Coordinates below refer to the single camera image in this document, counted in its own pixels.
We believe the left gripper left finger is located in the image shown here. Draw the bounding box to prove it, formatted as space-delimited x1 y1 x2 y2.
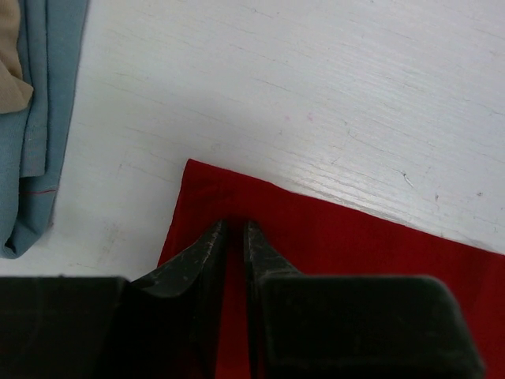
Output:
129 220 228 378

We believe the folded beige t shirt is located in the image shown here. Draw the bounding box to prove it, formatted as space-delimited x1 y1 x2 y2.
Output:
0 0 33 114

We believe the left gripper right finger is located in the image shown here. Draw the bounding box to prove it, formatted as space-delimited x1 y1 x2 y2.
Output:
243 220 301 378

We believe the folded light blue t shirt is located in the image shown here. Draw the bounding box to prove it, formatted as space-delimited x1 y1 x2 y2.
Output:
1 1 88 259

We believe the dark red t shirt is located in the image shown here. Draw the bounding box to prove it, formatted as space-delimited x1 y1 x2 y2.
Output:
160 160 504 378

